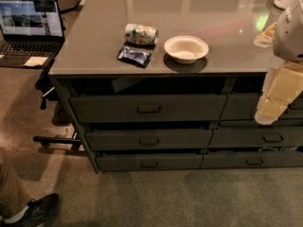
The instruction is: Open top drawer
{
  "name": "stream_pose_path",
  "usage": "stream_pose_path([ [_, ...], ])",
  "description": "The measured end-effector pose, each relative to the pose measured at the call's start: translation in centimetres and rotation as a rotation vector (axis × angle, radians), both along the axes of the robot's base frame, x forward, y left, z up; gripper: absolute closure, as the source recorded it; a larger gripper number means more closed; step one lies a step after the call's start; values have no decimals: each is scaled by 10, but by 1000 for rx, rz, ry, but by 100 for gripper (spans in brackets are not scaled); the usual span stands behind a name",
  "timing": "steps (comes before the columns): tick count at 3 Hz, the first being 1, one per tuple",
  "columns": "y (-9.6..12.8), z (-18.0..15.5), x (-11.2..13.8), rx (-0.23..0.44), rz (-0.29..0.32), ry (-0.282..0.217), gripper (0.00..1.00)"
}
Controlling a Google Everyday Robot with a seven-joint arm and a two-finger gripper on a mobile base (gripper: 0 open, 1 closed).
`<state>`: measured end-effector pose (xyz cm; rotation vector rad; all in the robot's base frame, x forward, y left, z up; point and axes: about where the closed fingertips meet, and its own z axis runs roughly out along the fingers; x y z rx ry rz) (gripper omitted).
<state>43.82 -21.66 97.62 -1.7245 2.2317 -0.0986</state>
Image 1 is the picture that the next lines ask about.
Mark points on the black open laptop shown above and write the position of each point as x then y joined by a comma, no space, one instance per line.
30,28

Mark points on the white sock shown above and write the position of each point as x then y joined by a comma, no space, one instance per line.
16,217

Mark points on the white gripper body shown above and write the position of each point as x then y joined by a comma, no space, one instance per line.
290,35

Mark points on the grey tray inside drawer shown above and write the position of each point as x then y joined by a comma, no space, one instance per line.
121,84

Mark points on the crushed green white can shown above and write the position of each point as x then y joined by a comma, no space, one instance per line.
140,34

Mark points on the white sticky note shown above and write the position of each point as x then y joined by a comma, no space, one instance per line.
35,61

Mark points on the black sneaker shoe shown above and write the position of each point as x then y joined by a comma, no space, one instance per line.
38,212

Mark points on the grey drawer cabinet frame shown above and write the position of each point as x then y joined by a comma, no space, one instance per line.
178,122

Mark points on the blue snack packet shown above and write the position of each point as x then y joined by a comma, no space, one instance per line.
138,58

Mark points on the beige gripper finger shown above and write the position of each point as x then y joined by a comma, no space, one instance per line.
268,111

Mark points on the brown trouser leg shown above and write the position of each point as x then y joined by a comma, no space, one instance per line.
13,196

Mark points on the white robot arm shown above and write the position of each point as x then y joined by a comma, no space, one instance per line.
288,35

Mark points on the white paper bowl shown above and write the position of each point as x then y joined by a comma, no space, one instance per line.
186,49

